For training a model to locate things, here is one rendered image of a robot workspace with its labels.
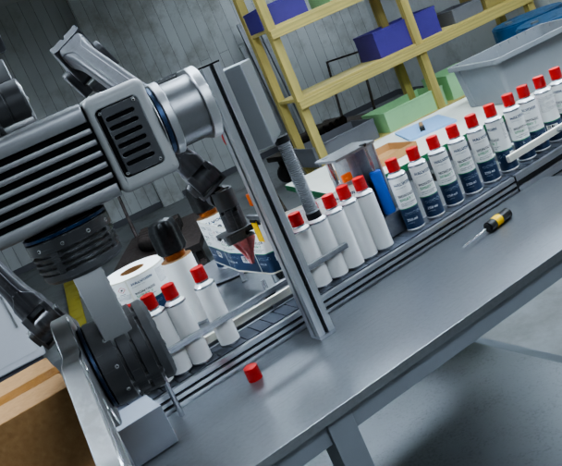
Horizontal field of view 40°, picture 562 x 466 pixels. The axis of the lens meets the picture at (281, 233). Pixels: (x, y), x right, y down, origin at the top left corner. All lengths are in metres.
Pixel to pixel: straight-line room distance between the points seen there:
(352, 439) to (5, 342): 4.55
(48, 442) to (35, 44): 9.18
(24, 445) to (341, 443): 0.59
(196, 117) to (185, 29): 9.35
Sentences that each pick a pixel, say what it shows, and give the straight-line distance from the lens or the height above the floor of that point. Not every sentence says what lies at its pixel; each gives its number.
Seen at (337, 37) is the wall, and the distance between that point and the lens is 11.16.
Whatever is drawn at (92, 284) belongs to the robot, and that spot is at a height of 1.27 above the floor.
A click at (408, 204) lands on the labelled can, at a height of 0.96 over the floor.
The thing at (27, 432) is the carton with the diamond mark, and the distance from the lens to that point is 1.35.
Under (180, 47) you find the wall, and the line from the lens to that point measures 10.53.
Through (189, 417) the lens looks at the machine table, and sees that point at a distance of 1.74.
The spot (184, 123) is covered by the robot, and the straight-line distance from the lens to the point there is 1.22.
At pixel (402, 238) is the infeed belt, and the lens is 2.10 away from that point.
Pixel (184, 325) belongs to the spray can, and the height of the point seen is 0.99.
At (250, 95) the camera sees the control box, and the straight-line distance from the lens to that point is 1.69.
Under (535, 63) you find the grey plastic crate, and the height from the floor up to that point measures 0.92.
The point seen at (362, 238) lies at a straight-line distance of 2.01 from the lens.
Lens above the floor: 1.51
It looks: 14 degrees down
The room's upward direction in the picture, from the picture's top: 24 degrees counter-clockwise
